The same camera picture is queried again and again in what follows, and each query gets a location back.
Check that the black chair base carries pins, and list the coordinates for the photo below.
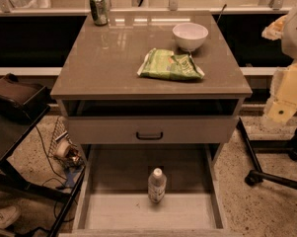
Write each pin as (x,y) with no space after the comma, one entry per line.
(262,152)

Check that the green snack bag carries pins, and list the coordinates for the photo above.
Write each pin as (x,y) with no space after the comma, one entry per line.
(164,64)

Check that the black side cart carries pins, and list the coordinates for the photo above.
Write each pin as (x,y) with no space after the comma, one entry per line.
(45,192)

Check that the dark brown case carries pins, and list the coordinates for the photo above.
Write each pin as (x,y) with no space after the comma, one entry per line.
(19,101)

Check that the white ceramic bowl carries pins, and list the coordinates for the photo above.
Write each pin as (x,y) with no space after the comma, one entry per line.
(190,36)

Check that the closed upper drawer with handle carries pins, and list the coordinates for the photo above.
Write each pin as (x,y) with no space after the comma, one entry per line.
(150,130)

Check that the open middle drawer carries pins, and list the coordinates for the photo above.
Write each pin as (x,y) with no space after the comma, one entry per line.
(114,196)

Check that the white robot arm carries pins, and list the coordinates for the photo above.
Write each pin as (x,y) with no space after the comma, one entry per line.
(284,29)

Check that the white tape roll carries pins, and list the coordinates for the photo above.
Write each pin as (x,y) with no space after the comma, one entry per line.
(62,149)

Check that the white sneaker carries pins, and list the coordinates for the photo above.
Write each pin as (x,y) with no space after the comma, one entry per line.
(9,215)

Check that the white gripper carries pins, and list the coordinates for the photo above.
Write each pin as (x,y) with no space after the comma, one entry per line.
(296,37)

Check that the grey cabinet with countertop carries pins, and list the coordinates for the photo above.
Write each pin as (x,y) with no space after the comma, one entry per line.
(151,78)

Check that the clear plastic bottle white cap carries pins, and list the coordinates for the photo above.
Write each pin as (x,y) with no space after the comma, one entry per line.
(157,185)

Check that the green soda can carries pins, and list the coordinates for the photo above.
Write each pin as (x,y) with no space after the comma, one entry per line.
(99,12)

